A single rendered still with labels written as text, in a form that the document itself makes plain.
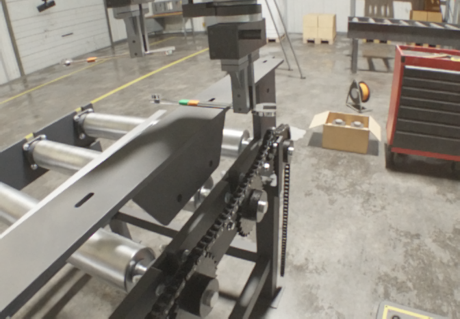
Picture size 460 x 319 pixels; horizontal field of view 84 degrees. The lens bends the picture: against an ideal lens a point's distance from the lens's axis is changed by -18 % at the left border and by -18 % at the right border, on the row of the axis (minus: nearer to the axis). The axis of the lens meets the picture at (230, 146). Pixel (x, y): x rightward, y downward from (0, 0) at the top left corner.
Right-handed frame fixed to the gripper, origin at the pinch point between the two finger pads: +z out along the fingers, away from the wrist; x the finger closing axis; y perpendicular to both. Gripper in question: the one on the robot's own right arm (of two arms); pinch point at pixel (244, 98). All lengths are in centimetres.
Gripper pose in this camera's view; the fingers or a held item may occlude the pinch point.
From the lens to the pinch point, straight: 52.4
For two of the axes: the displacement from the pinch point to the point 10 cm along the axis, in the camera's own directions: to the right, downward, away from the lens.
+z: 0.8, 8.8, 4.7
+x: 4.1, -4.6, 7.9
